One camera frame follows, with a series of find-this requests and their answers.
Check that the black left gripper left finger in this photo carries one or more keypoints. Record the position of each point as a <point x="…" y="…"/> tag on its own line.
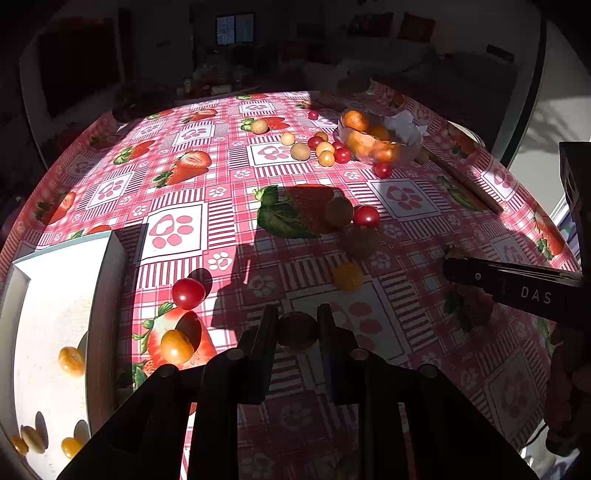
<point x="241" y="375"/>

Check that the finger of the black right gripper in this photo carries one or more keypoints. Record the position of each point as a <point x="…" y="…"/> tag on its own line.
<point x="541" y="291"/>

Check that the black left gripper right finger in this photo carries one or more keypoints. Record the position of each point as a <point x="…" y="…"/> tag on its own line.
<point x="342" y="359"/>

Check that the orange cherry tomato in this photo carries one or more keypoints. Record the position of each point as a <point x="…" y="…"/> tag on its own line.
<point x="175" y="347"/>

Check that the dark longan fruit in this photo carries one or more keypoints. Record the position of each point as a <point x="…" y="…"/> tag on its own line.
<point x="362" y="243"/>

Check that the wooden stick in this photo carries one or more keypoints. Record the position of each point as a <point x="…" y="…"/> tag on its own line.
<point x="473" y="187"/>

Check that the tan longan fruit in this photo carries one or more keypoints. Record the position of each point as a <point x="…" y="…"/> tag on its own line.
<point x="339" y="212"/>

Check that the yellow tomato in box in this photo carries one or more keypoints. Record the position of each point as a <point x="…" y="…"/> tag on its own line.
<point x="72" y="362"/>
<point x="70" y="447"/>

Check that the pink strawberry checked tablecloth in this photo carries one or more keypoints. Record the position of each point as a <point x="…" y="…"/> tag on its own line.
<point x="454" y="384"/>

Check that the white shallow cardboard box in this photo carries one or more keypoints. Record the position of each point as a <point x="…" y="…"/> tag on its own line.
<point x="65" y="295"/>

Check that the tan longan in box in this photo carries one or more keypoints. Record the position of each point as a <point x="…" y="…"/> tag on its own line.
<point x="33" y="439"/>

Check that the tan longan far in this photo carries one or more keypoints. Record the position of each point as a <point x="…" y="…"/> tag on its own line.
<point x="300" y="152"/>
<point x="259" y="126"/>
<point x="287" y="139"/>

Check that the clear plastic fruit bowl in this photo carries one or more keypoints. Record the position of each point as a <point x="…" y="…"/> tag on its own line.
<point x="395" y="139"/>

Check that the small yellow tomato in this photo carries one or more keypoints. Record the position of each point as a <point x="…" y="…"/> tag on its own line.
<point x="20" y="445"/>

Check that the orange tangerine in bowl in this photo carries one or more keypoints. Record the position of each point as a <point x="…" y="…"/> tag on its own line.
<point x="356" y="120"/>

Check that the window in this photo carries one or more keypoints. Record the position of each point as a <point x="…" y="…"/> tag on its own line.
<point x="234" y="29"/>

